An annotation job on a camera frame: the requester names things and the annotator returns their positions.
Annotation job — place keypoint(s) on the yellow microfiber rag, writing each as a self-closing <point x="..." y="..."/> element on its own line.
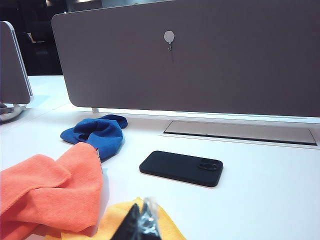
<point x="112" y="220"/>

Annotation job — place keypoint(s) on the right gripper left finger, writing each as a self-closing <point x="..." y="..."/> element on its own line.
<point x="130" y="227"/>

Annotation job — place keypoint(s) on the orange microfiber rag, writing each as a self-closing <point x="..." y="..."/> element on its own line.
<point x="62" y="195"/>

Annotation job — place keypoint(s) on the narrow grey desk partition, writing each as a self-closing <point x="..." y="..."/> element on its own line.
<point x="12" y="75"/>

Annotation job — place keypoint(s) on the white adhesive wall hook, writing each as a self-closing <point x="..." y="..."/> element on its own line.
<point x="168" y="36"/>

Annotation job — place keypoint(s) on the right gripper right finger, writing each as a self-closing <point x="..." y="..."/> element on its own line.
<point x="150" y="222"/>

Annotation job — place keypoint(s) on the blue microfiber rag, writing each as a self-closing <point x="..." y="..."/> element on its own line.
<point x="105" y="140"/>

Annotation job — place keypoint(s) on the white partition support leg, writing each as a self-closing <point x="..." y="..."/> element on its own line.
<point x="95" y="110"/>

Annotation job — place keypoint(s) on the black smartphone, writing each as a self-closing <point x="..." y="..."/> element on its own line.
<point x="175" y="167"/>

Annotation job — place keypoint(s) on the wide grey desk partition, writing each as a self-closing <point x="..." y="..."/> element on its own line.
<point x="200" y="75"/>

